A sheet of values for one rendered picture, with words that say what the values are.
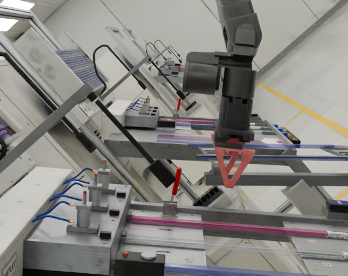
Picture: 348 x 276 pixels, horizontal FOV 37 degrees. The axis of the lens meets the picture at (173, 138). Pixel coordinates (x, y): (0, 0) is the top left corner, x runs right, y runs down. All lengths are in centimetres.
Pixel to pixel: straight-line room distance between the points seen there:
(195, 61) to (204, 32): 761
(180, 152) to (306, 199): 64
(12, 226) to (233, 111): 41
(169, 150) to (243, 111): 104
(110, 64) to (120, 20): 315
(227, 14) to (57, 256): 49
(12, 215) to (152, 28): 774
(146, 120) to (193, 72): 134
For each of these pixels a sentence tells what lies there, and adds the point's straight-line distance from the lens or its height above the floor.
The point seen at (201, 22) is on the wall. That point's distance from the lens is 853.
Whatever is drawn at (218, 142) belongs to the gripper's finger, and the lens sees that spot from 88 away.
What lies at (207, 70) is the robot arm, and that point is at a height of 123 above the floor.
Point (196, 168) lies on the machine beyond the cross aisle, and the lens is 560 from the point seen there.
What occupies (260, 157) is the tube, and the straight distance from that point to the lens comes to 128.
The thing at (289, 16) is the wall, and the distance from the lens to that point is 870.
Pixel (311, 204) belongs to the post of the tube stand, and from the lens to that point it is 144.
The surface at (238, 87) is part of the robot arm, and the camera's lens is 90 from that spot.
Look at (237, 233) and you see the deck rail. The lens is 119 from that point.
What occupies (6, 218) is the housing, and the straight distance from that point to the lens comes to 87.
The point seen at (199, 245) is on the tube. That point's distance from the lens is 98.
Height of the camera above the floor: 130
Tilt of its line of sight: 7 degrees down
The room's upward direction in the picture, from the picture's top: 42 degrees counter-clockwise
